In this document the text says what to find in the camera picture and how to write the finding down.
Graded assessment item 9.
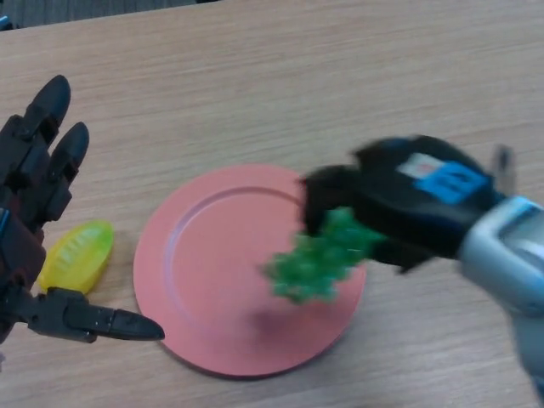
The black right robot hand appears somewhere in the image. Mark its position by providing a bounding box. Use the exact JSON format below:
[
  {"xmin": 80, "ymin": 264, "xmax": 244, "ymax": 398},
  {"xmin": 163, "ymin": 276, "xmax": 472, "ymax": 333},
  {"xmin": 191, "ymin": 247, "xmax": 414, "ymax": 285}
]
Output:
[{"xmin": 297, "ymin": 134, "xmax": 507, "ymax": 275}]

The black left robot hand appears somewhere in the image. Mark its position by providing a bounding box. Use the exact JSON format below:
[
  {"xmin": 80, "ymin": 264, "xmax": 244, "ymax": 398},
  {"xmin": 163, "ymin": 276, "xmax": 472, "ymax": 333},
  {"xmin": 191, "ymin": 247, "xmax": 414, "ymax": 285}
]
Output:
[{"xmin": 0, "ymin": 75, "xmax": 166, "ymax": 344}]

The green plastic grape bunch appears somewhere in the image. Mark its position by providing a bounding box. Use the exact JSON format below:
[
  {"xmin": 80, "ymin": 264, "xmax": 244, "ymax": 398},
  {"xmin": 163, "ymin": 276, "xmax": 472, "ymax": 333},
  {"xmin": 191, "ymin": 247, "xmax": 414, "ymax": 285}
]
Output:
[{"xmin": 261, "ymin": 207, "xmax": 383, "ymax": 305}]

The pink round plate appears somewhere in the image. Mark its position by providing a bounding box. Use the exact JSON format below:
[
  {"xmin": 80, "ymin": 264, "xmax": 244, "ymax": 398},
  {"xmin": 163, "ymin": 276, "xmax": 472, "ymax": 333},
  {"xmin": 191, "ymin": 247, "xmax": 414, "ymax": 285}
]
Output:
[{"xmin": 133, "ymin": 164, "xmax": 367, "ymax": 381}]

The yellow plastic starfruit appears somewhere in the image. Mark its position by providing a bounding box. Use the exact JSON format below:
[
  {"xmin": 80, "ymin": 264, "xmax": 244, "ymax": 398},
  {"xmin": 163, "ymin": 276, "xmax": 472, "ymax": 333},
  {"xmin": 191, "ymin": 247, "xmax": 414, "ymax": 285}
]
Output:
[{"xmin": 37, "ymin": 219, "xmax": 115, "ymax": 296}]

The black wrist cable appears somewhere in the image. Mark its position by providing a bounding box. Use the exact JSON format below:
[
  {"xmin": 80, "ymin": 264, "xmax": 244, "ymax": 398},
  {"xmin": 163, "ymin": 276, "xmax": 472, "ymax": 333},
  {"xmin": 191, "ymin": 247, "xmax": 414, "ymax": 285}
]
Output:
[{"xmin": 490, "ymin": 144, "xmax": 519, "ymax": 199}]

